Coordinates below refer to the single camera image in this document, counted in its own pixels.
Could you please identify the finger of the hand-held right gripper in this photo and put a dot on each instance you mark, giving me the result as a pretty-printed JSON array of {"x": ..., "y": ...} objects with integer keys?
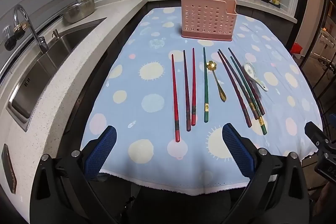
[{"x": 313, "y": 132}]

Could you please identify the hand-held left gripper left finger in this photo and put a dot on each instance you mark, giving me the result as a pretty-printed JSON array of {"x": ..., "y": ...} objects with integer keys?
[{"x": 101, "y": 150}]

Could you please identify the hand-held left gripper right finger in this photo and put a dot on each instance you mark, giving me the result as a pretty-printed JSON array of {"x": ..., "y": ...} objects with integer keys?
[{"x": 237, "y": 148}]

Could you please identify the dark maroon chopstick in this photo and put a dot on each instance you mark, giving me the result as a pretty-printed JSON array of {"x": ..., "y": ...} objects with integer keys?
[
  {"x": 238, "y": 66},
  {"x": 234, "y": 88},
  {"x": 237, "y": 82},
  {"x": 186, "y": 92}
]

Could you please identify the green chopstick gold band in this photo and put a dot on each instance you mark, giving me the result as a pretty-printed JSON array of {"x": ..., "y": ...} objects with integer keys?
[
  {"x": 242, "y": 83},
  {"x": 205, "y": 82}
]

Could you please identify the red chopstick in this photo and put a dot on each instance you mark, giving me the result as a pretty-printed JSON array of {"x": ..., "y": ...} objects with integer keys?
[
  {"x": 175, "y": 103},
  {"x": 193, "y": 87}
]

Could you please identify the white ceramic soup spoon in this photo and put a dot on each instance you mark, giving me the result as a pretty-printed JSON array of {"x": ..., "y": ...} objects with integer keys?
[{"x": 249, "y": 70}]

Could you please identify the pink perforated utensil holder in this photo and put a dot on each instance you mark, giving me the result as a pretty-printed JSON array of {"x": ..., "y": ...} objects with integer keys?
[{"x": 207, "y": 19}]

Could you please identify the gold flower spoon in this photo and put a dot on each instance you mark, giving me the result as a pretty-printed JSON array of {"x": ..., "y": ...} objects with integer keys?
[{"x": 217, "y": 82}]

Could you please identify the blue polka dot tablecloth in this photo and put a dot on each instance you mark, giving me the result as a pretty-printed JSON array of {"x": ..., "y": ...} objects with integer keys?
[{"x": 147, "y": 98}]

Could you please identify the red object on floor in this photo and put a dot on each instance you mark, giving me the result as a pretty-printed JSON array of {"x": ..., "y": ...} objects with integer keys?
[{"x": 296, "y": 48}]

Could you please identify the dark brown rectangular pad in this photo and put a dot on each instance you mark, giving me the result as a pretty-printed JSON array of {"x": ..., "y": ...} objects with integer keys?
[{"x": 9, "y": 169}]

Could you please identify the stainless steel sink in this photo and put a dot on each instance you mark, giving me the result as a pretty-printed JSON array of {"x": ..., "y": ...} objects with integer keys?
[{"x": 47, "y": 66}]

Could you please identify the stainless steel colander bowl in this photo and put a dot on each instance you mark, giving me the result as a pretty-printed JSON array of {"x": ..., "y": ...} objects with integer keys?
[{"x": 78, "y": 11}]

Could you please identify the chrome faucet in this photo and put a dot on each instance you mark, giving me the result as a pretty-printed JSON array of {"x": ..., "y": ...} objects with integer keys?
[{"x": 31, "y": 27}]

